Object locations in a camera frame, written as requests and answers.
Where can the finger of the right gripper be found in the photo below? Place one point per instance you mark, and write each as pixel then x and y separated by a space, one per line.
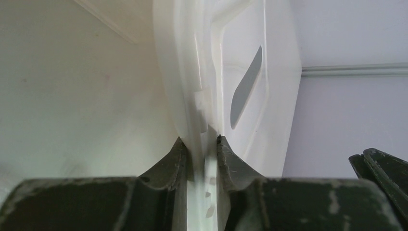
pixel 390 173

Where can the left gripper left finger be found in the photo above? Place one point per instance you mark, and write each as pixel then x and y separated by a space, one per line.
pixel 154 201

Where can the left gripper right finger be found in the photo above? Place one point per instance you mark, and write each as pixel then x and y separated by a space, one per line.
pixel 249 201

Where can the translucent white bin lid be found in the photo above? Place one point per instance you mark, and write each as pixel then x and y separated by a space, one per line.
pixel 231 71

